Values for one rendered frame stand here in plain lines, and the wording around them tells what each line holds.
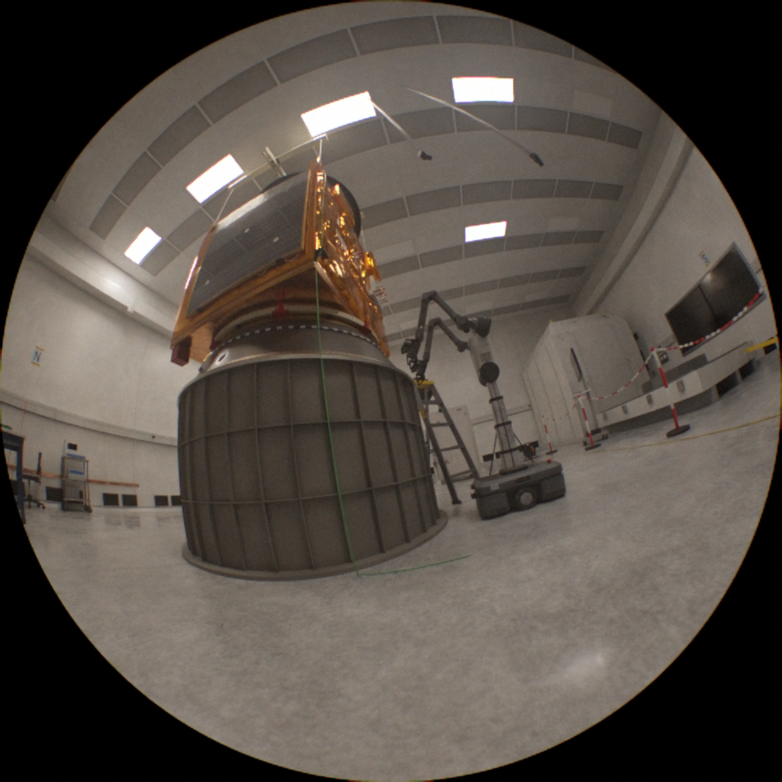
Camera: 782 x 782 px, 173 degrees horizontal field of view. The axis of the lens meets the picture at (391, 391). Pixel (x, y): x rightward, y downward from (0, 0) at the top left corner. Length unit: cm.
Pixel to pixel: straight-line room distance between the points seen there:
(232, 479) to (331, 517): 56
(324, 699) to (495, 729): 32
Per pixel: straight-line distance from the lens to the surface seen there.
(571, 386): 685
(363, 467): 143
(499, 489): 182
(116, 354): 674
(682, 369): 556
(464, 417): 536
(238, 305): 208
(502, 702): 58
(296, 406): 141
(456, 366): 991
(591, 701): 57
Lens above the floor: 47
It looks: 18 degrees up
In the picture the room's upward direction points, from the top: 11 degrees counter-clockwise
